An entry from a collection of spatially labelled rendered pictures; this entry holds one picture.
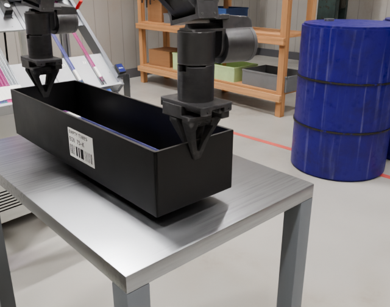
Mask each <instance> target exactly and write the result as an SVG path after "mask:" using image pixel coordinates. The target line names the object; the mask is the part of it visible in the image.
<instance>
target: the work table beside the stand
mask: <svg viewBox="0 0 390 307"><path fill-rule="evenodd" d="M0 185H1V186H2V187H3V188H4V189H5V190H6V191H8V192H9V193H10V194H11V195H12V196H13V197H14V198H16V199H17V200H18V201H19V202H21V203H22V204H23V205H24V206H25V207H26V208H27V209H28V210H30V211H31V212H32V213H33V214H34V215H36V217H38V218H39V219H40V220H41V221H43V222H44V223H45V224H46V225H47V226H48V227H49V228H50V229H52V230H53V231H54V232H55V233H57V234H58V235H59V236H60V237H61V238H62V239H63V240H65V241H66V242H67V243H68V244H69V245H70V246H71V247H72V248H74V249H75V250H76V251H77V252H79V253H80V254H81V255H82V256H83V257H84V258H85V259H87V260H88V261H89V262H90V263H91V264H92V265H93V266H94V267H96V268H97V269H98V270H100V271H101V272H102V273H103V274H104V275H105V276H106V277H107V278H109V279H110V280H111V281H112V288H113V303H114V307H151V299H150V284H149V283H150V282H151V281H154V280H155V279H157V278H159V277H161V276H163V275H165V274H166V273H168V272H170V271H172V270H174V269H176V268H178V267H180V266H182V265H184V264H186V263H188V262H190V261H191V260H193V259H195V258H197V257H199V256H201V255H203V254H204V253H207V252H209V251H210V250H213V249H214V248H216V247H218V246H220V245H222V244H224V243H226V242H227V241H229V240H231V239H233V238H235V237H237V236H239V235H241V234H243V233H245V232H247V231H249V230H250V229H252V228H254V227H256V226H258V225H260V224H262V223H263V222H266V221H268V220H269V219H272V218H273V217H275V216H277V215H279V214H281V213H283V212H284V218H283V233H282V247H281V255H280V270H279V278H278V292H277V307H301V304H302V293H303V282H304V275H305V264H306V258H307V247H308V235H309V229H310V218H311V207H312V201H313V198H312V196H313V189H314V183H310V182H308V181H305V180H302V179H300V178H297V177H294V176H292V175H289V174H286V173H284V172H280V171H278V170H275V169H272V168H269V167H267V166H264V165H262V164H259V163H256V162H253V161H250V160H248V159H245V158H242V157H239V156H237V155H234V154H233V158H232V187H231V188H229V189H226V190H224V191H221V192H219V193H217V194H214V195H212V196H209V197H206V198H204V199H202V200H199V201H197V202H194V203H192V204H190V205H187V206H185V207H182V208H179V209H178V210H175V211H172V212H170V213H168V214H165V215H162V216H160V217H155V216H153V215H151V214H150V213H148V212H147V211H145V210H143V209H142V208H140V207H138V206H136V205H135V204H133V203H132V202H130V201H128V200H127V199H125V198H123V197H121V196H120V195H118V194H117V193H115V192H113V191H112V190H110V189H108V188H107V187H105V186H104V185H102V184H100V183H98V182H97V181H95V180H93V179H92V178H90V177H89V176H87V175H85V174H83V173H82V172H80V171H78V170H77V169H75V168H73V167H72V166H70V165H69V164H67V163H65V162H64V161H62V160H60V159H59V158H57V157H55V156H53V155H52V154H50V153H49V152H47V151H45V150H44V149H42V148H40V147H38V146H37V145H35V144H34V143H32V142H30V141H29V140H27V139H25V138H24V137H22V136H21V135H16V136H11V137H7V138H2V139H0ZM0 307H16V302H15V296H14V291H13V285H12V279H11V274H10V268H9V262H8V257H7V251H6V247H5V240H4V234H3V230H2V224H1V217H0Z"/></svg>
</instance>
